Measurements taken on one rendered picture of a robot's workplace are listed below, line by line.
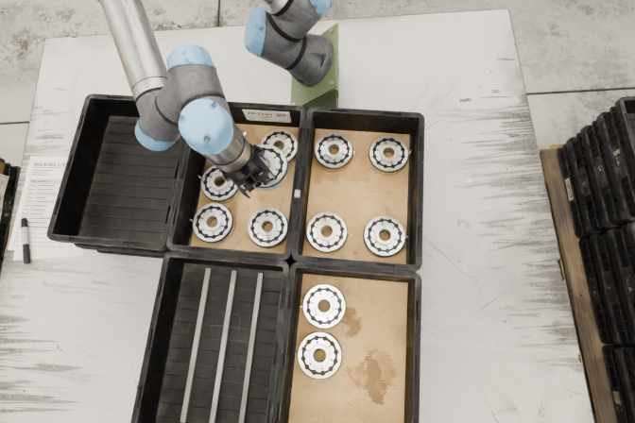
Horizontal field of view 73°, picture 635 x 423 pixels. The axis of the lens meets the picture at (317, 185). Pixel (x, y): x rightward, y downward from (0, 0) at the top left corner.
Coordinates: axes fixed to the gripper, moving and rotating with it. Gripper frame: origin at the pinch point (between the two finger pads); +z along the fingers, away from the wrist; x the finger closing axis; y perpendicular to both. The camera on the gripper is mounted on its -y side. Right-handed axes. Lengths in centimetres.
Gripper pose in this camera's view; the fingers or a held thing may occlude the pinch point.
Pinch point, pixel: (253, 174)
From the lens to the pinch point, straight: 98.9
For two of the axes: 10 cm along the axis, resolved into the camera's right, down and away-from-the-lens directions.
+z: 1.1, 2.4, 9.6
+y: 6.2, 7.4, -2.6
